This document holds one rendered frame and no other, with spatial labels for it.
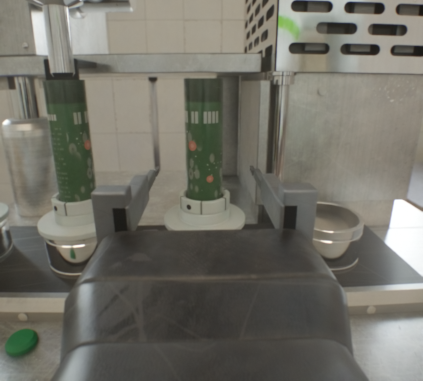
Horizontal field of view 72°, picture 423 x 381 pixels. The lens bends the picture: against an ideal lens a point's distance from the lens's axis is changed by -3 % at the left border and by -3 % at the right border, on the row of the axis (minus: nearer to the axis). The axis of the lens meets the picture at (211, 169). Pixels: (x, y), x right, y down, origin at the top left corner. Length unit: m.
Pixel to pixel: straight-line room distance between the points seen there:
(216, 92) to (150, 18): 1.56
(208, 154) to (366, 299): 0.16
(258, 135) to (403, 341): 0.20
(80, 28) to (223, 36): 1.30
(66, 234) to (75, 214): 0.02
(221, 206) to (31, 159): 0.27
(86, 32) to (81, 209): 0.33
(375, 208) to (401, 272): 0.12
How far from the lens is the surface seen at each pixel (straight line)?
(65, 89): 0.25
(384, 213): 0.42
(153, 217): 0.40
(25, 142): 0.43
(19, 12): 0.39
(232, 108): 0.53
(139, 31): 1.78
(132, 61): 0.34
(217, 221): 0.25
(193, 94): 0.23
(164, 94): 1.74
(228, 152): 0.54
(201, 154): 0.24
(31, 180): 0.44
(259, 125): 0.29
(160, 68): 0.34
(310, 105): 0.32
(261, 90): 0.29
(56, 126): 0.26
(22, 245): 0.36
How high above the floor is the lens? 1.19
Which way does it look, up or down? 16 degrees down
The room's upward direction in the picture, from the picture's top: straight up
